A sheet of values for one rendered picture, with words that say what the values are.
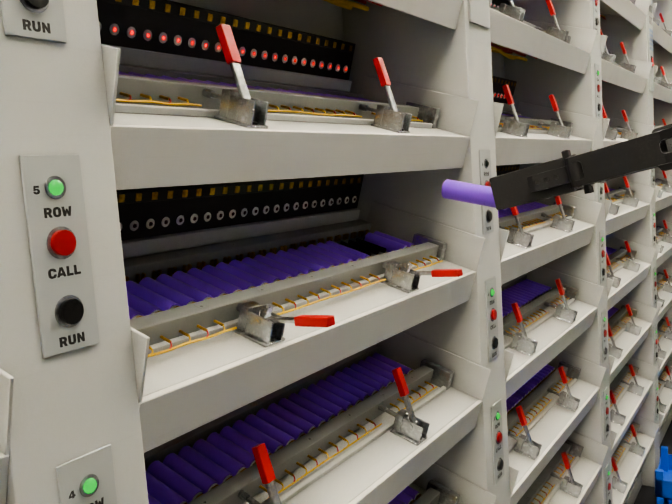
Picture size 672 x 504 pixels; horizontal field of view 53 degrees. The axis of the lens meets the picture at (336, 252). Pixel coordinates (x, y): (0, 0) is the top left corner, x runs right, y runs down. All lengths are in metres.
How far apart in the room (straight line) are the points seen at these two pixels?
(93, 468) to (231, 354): 0.16
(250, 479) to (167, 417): 0.20
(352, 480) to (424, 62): 0.58
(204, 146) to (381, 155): 0.28
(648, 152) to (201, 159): 0.34
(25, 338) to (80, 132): 0.13
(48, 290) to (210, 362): 0.17
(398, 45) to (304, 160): 0.43
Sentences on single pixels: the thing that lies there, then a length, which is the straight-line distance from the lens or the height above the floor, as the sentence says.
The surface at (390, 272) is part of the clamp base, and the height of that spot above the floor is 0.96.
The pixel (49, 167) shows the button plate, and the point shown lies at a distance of 0.45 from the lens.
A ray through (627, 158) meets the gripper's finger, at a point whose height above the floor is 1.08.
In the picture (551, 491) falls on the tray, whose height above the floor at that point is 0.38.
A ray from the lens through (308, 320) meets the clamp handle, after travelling 0.57.
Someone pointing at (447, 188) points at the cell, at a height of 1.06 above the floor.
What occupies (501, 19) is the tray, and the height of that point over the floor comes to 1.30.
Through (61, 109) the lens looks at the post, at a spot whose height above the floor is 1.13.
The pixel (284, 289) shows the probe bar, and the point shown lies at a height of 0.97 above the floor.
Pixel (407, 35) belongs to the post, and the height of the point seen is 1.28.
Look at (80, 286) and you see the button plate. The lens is 0.46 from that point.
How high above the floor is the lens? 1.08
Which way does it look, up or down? 6 degrees down
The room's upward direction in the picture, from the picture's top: 4 degrees counter-clockwise
